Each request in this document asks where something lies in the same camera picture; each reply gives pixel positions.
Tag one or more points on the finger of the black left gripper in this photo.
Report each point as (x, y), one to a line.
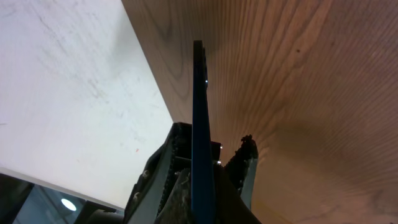
(154, 185)
(229, 185)

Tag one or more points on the blue Galaxy smartphone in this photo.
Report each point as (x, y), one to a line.
(203, 184)

